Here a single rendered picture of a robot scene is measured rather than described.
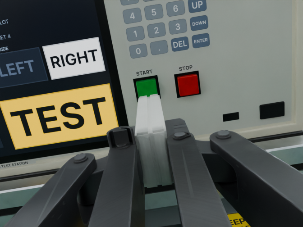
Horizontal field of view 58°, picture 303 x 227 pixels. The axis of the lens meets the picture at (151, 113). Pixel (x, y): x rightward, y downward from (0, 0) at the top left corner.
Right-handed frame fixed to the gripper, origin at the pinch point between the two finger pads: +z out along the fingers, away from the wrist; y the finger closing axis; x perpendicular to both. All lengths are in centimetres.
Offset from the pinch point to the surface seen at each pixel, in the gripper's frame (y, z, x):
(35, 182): -12.1, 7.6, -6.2
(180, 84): 2.8, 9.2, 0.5
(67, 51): -6.6, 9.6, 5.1
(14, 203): -14.3, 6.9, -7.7
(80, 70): -5.9, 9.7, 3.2
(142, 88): -0.6, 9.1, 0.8
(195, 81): 4.3, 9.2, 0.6
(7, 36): -11.3, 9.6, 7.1
